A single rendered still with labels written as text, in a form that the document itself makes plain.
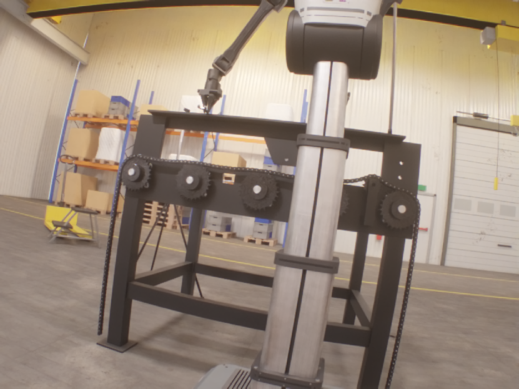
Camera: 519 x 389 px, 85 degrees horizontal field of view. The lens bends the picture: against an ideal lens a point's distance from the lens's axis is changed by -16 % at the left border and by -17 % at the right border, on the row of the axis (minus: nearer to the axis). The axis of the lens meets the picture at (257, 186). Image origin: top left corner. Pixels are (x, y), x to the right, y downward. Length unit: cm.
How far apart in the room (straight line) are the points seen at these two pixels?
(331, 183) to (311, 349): 33
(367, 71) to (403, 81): 1108
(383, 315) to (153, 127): 134
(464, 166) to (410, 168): 1013
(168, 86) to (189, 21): 276
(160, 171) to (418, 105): 1059
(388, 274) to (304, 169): 87
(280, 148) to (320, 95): 78
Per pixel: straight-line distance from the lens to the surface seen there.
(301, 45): 76
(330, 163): 68
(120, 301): 171
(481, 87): 1280
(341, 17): 76
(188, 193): 148
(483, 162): 1194
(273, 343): 71
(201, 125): 161
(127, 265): 165
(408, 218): 143
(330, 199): 67
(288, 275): 67
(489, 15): 937
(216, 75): 154
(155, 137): 166
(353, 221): 144
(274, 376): 72
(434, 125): 1162
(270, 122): 146
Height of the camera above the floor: 75
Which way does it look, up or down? 5 degrees up
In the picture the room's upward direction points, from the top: 9 degrees clockwise
